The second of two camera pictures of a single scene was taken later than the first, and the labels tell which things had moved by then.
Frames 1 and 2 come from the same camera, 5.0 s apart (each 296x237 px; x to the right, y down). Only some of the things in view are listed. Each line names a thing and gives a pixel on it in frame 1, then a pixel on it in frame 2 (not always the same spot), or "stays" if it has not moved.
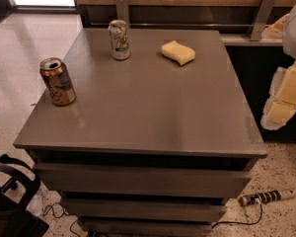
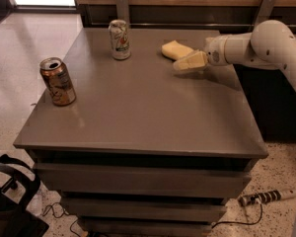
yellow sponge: (182, 53) stays
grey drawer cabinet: (149, 148) stays
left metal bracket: (122, 13) stays
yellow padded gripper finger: (287, 94) → (190, 62)
